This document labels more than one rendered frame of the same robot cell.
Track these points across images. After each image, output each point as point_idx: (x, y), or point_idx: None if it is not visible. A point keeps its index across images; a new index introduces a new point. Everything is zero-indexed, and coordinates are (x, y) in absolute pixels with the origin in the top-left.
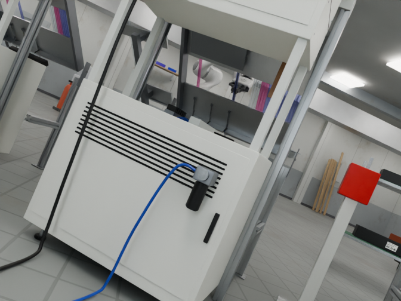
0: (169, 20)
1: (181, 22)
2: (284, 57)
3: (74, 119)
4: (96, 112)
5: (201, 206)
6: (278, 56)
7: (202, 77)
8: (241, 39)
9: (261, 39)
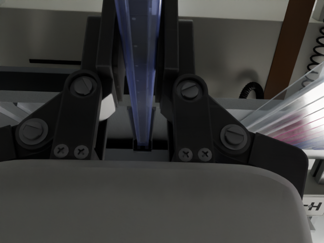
0: (20, 3)
1: (58, 3)
2: (277, 12)
3: None
4: None
5: None
6: (268, 13)
7: None
8: (195, 5)
9: (228, 0)
